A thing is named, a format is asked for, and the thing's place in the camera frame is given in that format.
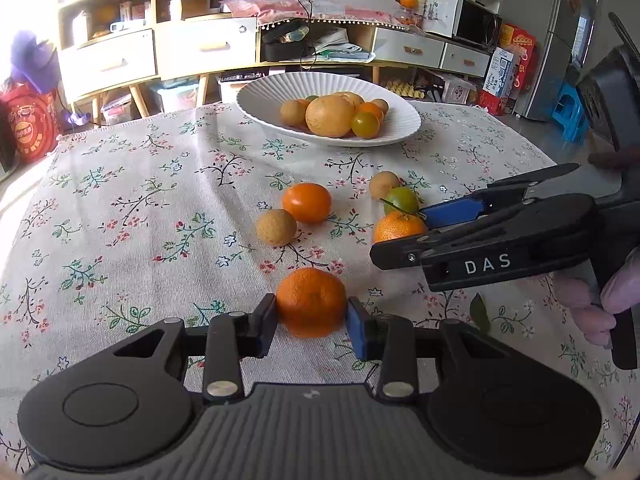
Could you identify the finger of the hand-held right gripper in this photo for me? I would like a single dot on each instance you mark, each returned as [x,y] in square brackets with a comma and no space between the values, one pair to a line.
[450,212]
[400,256]

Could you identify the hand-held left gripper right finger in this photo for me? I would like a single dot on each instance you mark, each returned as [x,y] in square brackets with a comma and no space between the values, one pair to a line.
[356,327]

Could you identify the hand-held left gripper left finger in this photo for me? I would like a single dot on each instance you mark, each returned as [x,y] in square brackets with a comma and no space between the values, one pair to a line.
[270,322]

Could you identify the yellow-green tomato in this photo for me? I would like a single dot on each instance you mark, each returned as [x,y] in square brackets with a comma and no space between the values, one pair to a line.
[365,125]

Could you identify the brown longan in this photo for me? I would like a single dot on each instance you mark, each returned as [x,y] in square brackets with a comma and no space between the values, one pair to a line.
[276,227]
[382,184]
[381,104]
[292,112]

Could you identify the white ribbed plate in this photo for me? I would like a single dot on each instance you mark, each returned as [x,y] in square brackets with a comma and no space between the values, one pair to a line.
[260,97]

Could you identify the person's right hand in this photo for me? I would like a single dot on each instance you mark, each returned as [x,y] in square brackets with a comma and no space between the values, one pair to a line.
[585,310]

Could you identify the green tomato with stem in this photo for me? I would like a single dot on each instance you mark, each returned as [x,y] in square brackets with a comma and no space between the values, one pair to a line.
[402,200]

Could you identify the blue plastic stool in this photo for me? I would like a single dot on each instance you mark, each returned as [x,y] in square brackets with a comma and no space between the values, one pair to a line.
[570,110]

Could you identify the yellow egg tray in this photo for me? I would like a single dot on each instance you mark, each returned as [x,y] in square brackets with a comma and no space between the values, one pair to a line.
[402,89]

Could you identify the blue white carton box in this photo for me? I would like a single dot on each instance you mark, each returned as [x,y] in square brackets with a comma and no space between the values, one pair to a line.
[500,72]

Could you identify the white drawer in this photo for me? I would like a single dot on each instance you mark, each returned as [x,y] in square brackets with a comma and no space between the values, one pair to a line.
[207,47]
[467,60]
[107,62]
[410,47]

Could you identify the large yellow round fruit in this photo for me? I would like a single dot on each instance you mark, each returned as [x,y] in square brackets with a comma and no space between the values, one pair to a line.
[330,116]

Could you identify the red carton box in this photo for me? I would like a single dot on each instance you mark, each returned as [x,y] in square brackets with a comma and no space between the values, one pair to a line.
[520,45]

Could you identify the low wooden cabinet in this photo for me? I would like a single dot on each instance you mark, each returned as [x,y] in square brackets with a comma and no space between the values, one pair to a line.
[367,42]

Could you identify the black white microwave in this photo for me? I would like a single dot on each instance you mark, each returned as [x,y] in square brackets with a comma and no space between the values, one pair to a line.
[475,22]

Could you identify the silver refrigerator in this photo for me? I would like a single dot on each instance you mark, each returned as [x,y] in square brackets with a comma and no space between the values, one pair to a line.
[555,35]

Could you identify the black box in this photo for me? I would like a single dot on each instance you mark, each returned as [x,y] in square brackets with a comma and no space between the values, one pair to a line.
[282,45]

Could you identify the clear storage box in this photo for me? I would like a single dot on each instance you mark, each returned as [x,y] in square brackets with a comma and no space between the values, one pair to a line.
[122,107]
[175,96]

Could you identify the pink cloth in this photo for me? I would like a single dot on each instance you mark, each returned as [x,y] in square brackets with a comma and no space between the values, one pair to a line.
[280,7]

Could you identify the red gift bag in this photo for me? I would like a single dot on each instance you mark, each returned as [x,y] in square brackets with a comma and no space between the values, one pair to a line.
[27,125]

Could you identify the beige cup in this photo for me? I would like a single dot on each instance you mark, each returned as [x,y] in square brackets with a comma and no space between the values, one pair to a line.
[175,9]

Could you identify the small white device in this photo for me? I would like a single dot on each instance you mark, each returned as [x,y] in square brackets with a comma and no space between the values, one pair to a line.
[127,26]

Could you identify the purple toy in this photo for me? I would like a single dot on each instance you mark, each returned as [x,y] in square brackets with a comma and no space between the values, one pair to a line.
[32,60]

